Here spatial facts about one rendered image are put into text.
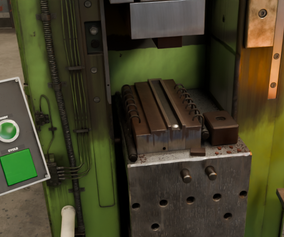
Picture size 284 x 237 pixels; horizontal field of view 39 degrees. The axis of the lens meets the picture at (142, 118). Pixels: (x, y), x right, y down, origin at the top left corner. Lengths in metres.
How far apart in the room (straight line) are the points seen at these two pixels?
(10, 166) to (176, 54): 0.86
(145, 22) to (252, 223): 0.96
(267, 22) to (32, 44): 0.71
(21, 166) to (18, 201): 1.64
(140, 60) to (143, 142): 0.49
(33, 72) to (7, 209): 1.52
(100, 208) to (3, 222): 1.14
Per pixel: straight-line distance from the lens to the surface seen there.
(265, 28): 1.31
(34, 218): 2.52
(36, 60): 1.24
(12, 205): 2.67
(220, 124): 1.25
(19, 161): 1.05
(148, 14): 1.07
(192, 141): 1.23
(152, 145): 1.21
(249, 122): 1.43
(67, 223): 1.42
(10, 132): 1.05
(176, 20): 1.09
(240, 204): 1.34
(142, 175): 1.19
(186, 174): 1.18
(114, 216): 1.52
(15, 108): 1.07
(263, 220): 1.72
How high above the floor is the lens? 1.54
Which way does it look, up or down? 26 degrees down
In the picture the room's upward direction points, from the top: 2 degrees counter-clockwise
